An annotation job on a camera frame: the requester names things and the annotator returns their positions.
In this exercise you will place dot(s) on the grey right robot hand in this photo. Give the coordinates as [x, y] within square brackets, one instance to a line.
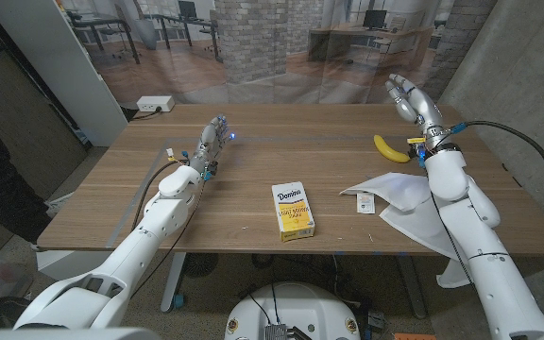
[418, 106]

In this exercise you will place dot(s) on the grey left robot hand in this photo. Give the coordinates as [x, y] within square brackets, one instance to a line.
[208, 144]

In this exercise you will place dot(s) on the white towel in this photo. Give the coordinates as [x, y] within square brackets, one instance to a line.
[409, 198]

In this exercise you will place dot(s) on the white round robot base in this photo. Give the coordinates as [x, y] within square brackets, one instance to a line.
[295, 307]

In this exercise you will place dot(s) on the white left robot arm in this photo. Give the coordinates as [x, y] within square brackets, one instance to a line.
[135, 245]

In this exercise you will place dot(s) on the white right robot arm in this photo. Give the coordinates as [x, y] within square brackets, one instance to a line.
[484, 255]

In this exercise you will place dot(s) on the yellow toy banana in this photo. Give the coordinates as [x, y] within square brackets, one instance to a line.
[389, 151]

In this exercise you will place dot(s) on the yellow white sugar box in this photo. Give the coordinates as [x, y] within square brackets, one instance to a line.
[294, 211]

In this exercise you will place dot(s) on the white power strip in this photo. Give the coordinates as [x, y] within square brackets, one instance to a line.
[155, 103]

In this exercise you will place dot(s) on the printed office backdrop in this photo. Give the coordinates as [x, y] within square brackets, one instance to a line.
[262, 52]

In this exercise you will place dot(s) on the white table leg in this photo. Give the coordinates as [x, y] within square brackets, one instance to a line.
[174, 283]

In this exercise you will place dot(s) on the white leaning panel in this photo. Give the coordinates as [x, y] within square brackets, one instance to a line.
[64, 66]

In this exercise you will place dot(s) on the grey table leg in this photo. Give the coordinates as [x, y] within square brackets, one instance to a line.
[413, 288]

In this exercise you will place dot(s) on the orange flat item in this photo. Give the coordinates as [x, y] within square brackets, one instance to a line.
[413, 336]

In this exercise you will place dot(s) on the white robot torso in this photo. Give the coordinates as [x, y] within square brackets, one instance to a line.
[64, 334]

